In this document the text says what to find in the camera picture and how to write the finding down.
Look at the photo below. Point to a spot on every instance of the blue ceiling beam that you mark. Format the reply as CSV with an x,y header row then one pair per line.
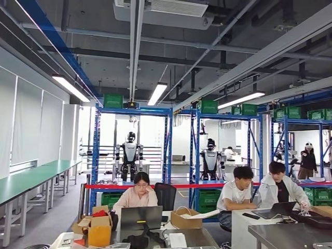
x,y
51,37

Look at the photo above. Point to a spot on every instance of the grey overhead hoist rail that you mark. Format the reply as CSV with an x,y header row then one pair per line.
x,y
133,51

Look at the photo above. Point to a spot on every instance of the green plastic crate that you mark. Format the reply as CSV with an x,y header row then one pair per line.
x,y
318,114
207,209
235,110
249,110
110,201
208,107
113,101
208,197
287,113

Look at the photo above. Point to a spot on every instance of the green top long table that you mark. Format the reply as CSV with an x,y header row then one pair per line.
x,y
20,182
65,165

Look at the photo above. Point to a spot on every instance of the black hoist trolley yellow label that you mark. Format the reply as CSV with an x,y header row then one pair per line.
x,y
131,104

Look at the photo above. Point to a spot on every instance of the grey barrier post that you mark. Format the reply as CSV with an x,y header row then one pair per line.
x,y
87,196

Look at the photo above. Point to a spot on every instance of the red barrier tape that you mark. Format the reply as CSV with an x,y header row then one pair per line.
x,y
181,186

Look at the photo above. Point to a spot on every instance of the pale top desk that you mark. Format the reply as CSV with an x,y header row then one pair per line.
x,y
197,239

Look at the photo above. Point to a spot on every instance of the white paper sheet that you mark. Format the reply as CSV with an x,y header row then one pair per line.
x,y
202,214

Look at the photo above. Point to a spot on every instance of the open brown cardboard box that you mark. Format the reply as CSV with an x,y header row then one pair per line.
x,y
99,233

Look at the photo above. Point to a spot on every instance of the black plastic tray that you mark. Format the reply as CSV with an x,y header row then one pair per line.
x,y
318,221

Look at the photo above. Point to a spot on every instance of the person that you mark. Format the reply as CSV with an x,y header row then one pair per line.
x,y
308,161
134,201
229,153
268,194
233,196

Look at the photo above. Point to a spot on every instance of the shallow brown cardboard box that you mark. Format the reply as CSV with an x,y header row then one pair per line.
x,y
185,223

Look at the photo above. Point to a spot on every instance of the stainless steel workbench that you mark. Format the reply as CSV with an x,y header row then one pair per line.
x,y
285,237

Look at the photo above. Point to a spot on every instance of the white table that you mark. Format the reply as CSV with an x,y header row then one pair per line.
x,y
238,233

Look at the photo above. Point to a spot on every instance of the white black humanoid robot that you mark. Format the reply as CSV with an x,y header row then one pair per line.
x,y
278,156
129,151
210,159

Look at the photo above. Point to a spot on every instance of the small white box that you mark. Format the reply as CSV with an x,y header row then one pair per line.
x,y
177,240

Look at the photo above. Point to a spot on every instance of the stack of green crates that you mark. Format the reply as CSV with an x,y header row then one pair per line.
x,y
321,194

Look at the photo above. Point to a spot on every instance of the blue steel shelving rack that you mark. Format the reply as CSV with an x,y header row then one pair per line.
x,y
134,111
225,117
285,144

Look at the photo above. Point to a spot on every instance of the long ceiling light bar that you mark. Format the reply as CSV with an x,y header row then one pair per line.
x,y
241,99
158,93
69,87

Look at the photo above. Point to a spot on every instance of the grey metal part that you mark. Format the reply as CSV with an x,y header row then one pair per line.
x,y
106,182

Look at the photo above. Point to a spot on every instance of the white ceiling air conditioner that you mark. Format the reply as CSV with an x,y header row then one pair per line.
x,y
168,17

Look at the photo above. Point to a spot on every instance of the black smartphone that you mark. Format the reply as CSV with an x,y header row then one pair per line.
x,y
250,216

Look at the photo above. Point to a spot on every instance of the black office chair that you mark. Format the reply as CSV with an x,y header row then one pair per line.
x,y
166,197

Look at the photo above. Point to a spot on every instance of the red item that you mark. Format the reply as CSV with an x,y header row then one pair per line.
x,y
99,213

